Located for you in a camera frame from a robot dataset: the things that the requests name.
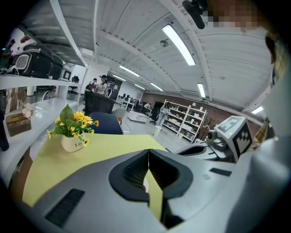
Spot small white flower bunch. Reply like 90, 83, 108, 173
22, 103, 35, 119

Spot black office chair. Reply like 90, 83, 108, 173
68, 76, 80, 91

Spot black box appliance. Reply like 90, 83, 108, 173
11, 44, 64, 79

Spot person's head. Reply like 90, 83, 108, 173
206, 0, 266, 29

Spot person's white shirt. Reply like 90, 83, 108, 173
263, 68, 291, 142

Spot white desk with monitors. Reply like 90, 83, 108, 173
119, 93, 137, 110

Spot black head-mounted camera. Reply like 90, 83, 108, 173
182, 0, 209, 30

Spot white low cabinet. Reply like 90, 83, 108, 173
127, 111, 150, 123

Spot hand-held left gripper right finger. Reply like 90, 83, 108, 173
148, 148, 247, 233

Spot black mesh chair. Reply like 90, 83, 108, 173
84, 91, 116, 117

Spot wooden coat rack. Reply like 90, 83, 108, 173
200, 117, 216, 141

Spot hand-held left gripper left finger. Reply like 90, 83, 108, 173
33, 148, 166, 233

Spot blue chair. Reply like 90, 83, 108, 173
88, 111, 124, 135

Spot white storage shelving unit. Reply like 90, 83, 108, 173
162, 99, 207, 143

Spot yellow tablecloth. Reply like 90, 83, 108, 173
22, 133, 168, 223

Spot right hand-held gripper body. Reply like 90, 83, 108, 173
206, 115, 253, 163

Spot white metal shelf rack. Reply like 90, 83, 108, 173
0, 0, 100, 182

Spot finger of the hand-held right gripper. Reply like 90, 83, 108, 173
174, 143, 207, 157

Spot brown tissue box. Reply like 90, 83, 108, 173
4, 112, 32, 137

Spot person's right forearm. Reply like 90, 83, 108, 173
227, 136, 291, 233

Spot grey chair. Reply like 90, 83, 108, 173
111, 107, 127, 126

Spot yellow flowers in white pot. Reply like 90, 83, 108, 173
46, 103, 100, 153

